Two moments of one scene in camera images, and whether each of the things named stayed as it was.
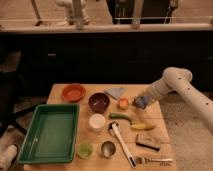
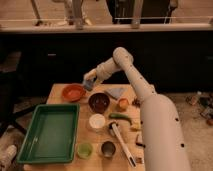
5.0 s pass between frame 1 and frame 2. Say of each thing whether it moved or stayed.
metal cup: stayed
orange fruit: stayed
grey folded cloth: stayed
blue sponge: moved
